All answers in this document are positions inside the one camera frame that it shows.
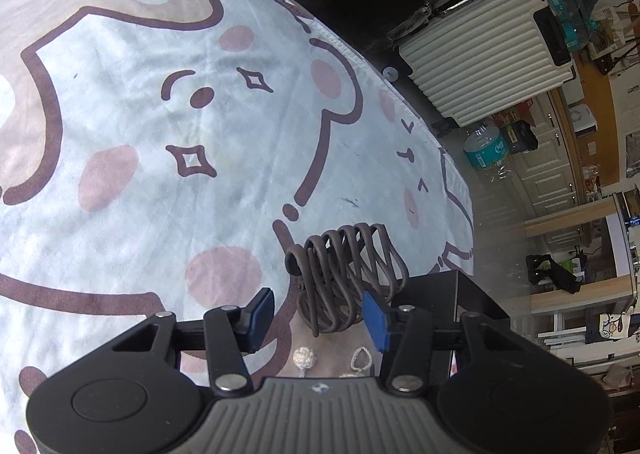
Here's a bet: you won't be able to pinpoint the black carton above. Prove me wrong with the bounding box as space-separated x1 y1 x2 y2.
505 121 539 155

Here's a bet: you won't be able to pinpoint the cream knot ball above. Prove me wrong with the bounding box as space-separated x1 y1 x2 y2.
292 346 317 380

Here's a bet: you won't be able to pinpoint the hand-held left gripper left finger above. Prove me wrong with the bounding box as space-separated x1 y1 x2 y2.
102 286 277 397

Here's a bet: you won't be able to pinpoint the white ribbed suitcase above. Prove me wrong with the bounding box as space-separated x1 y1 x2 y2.
397 0 577 128

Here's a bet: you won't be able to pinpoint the white cord loop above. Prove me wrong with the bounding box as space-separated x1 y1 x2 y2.
340 345 374 379

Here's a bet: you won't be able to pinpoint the wooden table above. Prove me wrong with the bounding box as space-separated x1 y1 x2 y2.
524 193 640 316

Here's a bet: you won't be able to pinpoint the red green carton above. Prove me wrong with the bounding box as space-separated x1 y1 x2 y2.
492 103 536 128

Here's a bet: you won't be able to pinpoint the wrapped water bottle pack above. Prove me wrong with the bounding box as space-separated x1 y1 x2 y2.
462 121 511 181

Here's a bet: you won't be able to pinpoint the cream kitchen cabinets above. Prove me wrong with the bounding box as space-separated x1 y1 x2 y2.
510 84 603 255

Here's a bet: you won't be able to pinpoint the black bag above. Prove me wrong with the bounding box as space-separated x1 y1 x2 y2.
526 254 584 296

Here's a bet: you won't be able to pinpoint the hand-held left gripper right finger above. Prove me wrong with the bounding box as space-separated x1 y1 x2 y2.
361 290 506 397

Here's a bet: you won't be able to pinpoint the brown hair claw clip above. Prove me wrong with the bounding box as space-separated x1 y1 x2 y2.
283 222 411 338

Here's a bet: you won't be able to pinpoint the black cardboard box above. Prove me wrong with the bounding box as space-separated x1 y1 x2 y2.
390 270 512 385

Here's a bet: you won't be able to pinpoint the printed bear blanket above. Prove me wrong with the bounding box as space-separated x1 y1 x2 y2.
0 0 476 454

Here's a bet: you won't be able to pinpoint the printed tote bag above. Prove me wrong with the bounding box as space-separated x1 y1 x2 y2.
597 311 640 341

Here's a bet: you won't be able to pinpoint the teal bottle pack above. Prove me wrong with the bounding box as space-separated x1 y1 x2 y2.
542 0 602 53

